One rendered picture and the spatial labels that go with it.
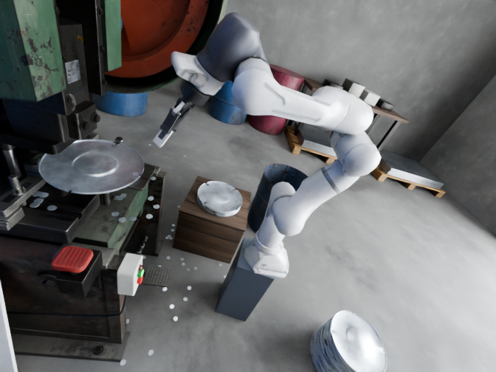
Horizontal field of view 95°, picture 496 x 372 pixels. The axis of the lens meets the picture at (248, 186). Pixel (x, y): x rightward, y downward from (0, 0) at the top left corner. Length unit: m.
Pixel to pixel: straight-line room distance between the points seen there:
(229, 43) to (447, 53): 4.65
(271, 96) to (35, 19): 0.45
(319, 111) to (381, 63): 3.97
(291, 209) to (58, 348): 1.12
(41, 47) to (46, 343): 1.14
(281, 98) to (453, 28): 4.54
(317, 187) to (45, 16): 0.79
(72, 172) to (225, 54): 0.59
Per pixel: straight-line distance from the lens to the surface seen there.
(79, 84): 0.85
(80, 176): 0.87
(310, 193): 0.83
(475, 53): 5.35
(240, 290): 1.22
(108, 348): 1.36
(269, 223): 0.95
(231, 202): 1.44
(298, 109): 0.57
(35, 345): 1.43
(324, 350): 1.48
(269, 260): 1.05
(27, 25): 0.61
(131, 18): 1.10
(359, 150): 0.73
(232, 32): 0.57
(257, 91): 0.51
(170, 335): 1.39
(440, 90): 5.25
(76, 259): 0.69
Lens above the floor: 1.31
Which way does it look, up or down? 35 degrees down
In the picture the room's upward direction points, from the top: 21 degrees clockwise
